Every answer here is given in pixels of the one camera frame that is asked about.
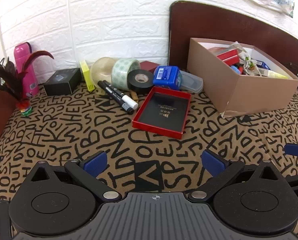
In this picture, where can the red box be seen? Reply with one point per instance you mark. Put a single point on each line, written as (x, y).
(227, 56)

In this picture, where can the small brown wooden piece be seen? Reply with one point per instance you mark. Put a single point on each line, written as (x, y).
(134, 95)

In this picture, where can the blue plastic box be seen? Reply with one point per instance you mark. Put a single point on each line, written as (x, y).
(166, 76)

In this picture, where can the brown cardboard box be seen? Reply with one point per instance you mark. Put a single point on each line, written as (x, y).
(239, 92)

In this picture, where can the dark brown wooden board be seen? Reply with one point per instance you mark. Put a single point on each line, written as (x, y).
(214, 22)

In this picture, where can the maroon box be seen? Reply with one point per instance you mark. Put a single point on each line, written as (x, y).
(149, 66)

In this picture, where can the black marker white band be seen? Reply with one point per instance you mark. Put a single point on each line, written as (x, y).
(128, 101)

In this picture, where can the white printed bag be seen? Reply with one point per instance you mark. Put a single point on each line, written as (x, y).
(245, 55)

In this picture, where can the letter printed tablecloth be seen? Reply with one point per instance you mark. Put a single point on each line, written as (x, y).
(88, 135)

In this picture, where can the green patterned tape roll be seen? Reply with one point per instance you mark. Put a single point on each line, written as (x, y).
(121, 72)

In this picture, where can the white yellow box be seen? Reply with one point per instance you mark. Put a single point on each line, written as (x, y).
(274, 73)

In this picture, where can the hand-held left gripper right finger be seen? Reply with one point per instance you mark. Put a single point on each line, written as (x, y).
(212, 162)

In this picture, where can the dark red feather shuttlecock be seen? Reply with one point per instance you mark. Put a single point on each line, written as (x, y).
(26, 109)

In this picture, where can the black box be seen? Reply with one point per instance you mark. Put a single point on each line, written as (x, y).
(61, 82)

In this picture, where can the black tape roll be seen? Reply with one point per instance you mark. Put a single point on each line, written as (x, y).
(132, 80)

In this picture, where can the yellowish clear tape roll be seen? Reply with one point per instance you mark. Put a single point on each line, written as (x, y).
(101, 70)

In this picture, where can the blue packet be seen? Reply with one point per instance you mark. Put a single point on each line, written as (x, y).
(262, 65)

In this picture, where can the clear plastic case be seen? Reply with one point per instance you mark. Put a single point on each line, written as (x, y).
(192, 82)

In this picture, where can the pink bottle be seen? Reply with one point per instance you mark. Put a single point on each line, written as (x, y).
(23, 62)

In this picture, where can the red tray black inside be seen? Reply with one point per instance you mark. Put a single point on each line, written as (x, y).
(161, 110)

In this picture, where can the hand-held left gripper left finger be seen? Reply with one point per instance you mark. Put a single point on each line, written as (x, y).
(96, 163)

